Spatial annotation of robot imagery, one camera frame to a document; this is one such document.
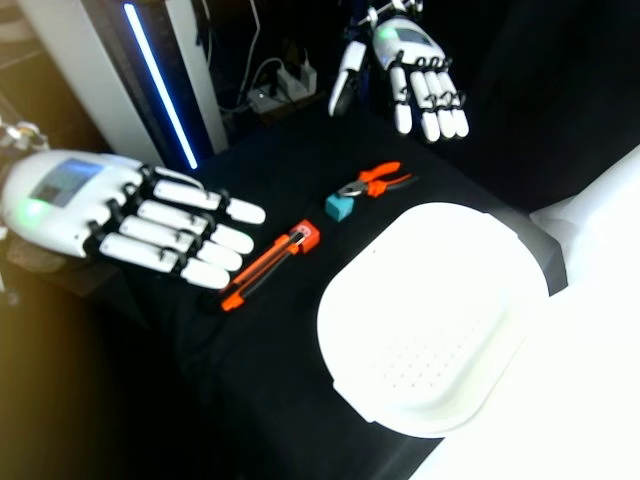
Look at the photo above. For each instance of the white perforated plastic tray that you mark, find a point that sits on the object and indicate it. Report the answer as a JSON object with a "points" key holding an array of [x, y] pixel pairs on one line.
{"points": [[430, 310]]}

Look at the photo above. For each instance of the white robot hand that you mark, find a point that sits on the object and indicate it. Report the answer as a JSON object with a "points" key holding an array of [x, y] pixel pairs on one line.
{"points": [[405, 45], [55, 220]]}

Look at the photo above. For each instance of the white column with blue light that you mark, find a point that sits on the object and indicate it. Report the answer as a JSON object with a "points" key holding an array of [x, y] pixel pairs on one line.
{"points": [[65, 60]]}

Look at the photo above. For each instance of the white power strip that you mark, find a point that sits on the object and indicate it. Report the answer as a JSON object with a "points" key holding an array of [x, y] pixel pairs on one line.
{"points": [[300, 80]]}

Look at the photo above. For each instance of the orange utility knife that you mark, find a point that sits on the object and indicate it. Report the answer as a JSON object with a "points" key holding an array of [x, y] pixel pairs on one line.
{"points": [[260, 272]]}

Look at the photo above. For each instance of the small teal block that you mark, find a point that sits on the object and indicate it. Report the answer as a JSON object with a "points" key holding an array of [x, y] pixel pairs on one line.
{"points": [[340, 207]]}

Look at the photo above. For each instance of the black table cloth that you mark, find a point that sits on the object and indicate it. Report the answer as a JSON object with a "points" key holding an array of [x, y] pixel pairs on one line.
{"points": [[260, 375]]}

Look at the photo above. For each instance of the white adapter box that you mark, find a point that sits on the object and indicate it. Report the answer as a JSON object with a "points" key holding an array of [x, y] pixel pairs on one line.
{"points": [[265, 100]]}

